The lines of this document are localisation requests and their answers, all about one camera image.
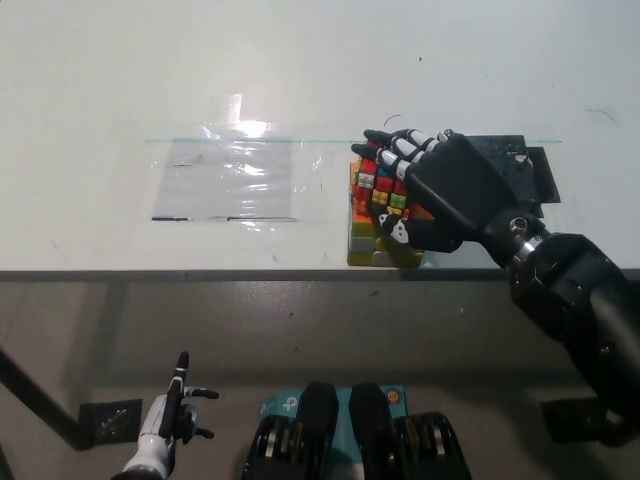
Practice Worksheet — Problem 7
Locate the black table leg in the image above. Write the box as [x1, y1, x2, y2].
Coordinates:
[0, 344, 82, 451]

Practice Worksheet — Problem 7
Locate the black right hand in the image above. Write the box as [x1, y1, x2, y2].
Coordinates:
[350, 127, 551, 271]

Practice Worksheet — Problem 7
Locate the white and black left hand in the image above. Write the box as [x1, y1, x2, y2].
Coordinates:
[122, 351, 220, 475]

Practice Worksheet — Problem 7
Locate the small studded multicolour puzzle cube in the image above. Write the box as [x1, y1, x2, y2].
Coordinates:
[349, 155, 412, 222]

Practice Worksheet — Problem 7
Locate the black tape patch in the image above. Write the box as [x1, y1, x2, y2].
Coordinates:
[467, 134, 562, 219]

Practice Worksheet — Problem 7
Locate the clear plastic sheet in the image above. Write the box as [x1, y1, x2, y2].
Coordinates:
[147, 93, 325, 229]

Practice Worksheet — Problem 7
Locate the large orange red puzzle cube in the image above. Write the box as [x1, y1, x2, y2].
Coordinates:
[346, 194, 434, 270]

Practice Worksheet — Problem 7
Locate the teal router box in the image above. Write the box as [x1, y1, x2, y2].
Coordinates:
[257, 385, 407, 464]

